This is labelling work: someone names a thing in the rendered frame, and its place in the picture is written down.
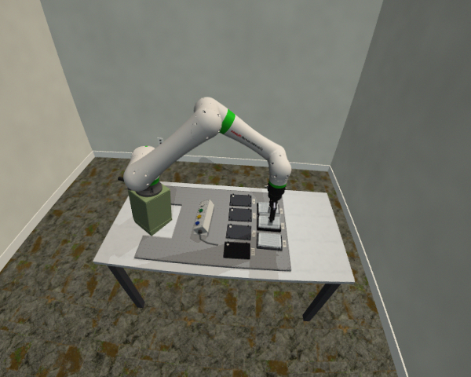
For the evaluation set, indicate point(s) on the cream button panel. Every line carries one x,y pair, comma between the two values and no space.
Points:
204,219

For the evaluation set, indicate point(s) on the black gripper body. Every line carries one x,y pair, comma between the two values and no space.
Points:
274,198

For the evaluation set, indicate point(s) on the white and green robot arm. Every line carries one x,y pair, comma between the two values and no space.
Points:
142,173

